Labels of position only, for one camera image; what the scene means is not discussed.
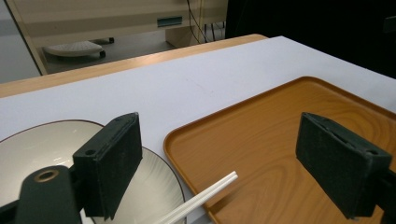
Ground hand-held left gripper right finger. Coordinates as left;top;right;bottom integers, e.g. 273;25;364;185
295;112;393;220

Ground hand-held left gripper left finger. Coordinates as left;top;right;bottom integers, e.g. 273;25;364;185
72;112;144;221

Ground brown wood-grain tray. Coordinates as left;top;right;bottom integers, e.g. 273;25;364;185
163;76;396;224

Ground white plate with dark rim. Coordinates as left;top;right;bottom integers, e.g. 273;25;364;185
0;119;187;224

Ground white chopstick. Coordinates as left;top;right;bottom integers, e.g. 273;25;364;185
164;174;239;224
153;171;237;224

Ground white perforated round base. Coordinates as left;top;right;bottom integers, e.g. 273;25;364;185
42;40;106;59

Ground beige wooden cabinet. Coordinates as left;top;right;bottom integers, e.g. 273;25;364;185
5;0;229;76

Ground black cables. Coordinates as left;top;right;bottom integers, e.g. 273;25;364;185
186;0;226;44

